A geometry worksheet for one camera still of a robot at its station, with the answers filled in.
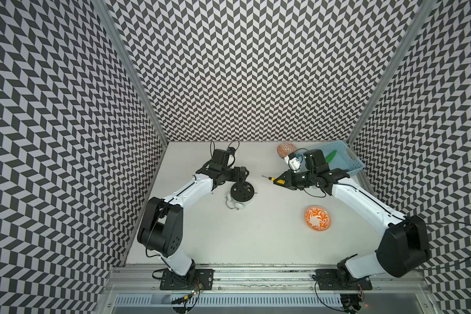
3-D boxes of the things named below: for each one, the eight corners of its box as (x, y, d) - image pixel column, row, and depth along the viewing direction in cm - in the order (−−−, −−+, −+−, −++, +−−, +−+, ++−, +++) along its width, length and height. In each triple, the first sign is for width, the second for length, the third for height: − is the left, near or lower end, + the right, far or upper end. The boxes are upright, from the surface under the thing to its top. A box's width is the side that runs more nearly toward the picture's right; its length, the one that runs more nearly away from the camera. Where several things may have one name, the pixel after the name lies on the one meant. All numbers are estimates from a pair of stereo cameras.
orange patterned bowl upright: (306, 231, 87) (309, 227, 83) (302, 210, 93) (305, 206, 89) (330, 231, 87) (334, 227, 83) (324, 210, 93) (327, 206, 89)
